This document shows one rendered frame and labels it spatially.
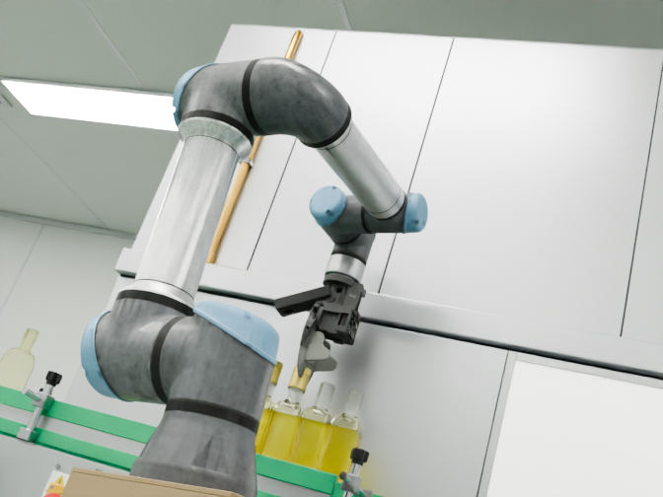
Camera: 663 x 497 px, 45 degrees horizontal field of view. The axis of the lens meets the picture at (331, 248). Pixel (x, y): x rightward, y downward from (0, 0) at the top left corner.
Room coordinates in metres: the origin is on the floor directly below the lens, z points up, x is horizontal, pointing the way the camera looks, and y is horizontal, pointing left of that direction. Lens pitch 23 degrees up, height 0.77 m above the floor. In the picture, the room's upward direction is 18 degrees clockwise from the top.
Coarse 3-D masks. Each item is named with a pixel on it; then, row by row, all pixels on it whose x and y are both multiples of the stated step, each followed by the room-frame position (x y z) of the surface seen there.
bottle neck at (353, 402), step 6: (354, 390) 1.43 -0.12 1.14; (360, 390) 1.43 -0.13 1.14; (348, 396) 1.44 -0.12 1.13; (354, 396) 1.43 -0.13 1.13; (360, 396) 1.43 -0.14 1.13; (348, 402) 1.43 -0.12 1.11; (354, 402) 1.43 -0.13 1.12; (360, 402) 1.44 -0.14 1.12; (348, 408) 1.43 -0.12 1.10; (354, 408) 1.43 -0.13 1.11; (354, 414) 1.43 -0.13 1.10
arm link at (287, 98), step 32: (256, 64) 0.98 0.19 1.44; (288, 64) 0.97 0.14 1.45; (256, 96) 0.98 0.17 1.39; (288, 96) 0.97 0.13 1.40; (320, 96) 0.98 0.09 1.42; (288, 128) 1.01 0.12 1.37; (320, 128) 1.02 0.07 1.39; (352, 128) 1.07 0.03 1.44; (352, 160) 1.11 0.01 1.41; (352, 192) 1.22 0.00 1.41; (384, 192) 1.21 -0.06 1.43; (384, 224) 1.31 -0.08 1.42; (416, 224) 1.29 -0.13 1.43
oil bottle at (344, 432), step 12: (336, 420) 1.42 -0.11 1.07; (348, 420) 1.42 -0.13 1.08; (336, 432) 1.42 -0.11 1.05; (348, 432) 1.41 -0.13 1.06; (360, 432) 1.43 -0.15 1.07; (324, 444) 1.43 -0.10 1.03; (336, 444) 1.42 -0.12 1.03; (348, 444) 1.41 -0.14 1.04; (324, 456) 1.42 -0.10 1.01; (336, 456) 1.42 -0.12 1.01; (348, 456) 1.41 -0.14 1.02; (324, 468) 1.42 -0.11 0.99; (336, 468) 1.41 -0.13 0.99; (348, 468) 1.43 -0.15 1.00
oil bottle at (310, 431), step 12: (312, 408) 1.45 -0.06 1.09; (324, 408) 1.45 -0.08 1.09; (300, 420) 1.45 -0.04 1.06; (312, 420) 1.44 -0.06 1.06; (324, 420) 1.43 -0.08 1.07; (300, 432) 1.45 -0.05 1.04; (312, 432) 1.44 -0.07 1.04; (324, 432) 1.43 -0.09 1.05; (300, 444) 1.44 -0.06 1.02; (312, 444) 1.44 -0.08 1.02; (288, 456) 1.45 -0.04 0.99; (300, 456) 1.44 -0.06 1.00; (312, 456) 1.43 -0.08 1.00
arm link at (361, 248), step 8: (360, 240) 1.43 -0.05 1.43; (368, 240) 1.45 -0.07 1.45; (336, 248) 1.46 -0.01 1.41; (344, 248) 1.45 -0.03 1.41; (352, 248) 1.44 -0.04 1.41; (360, 248) 1.45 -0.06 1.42; (368, 248) 1.46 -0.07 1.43; (352, 256) 1.44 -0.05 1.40; (360, 256) 1.45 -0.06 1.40; (368, 256) 1.47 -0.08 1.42
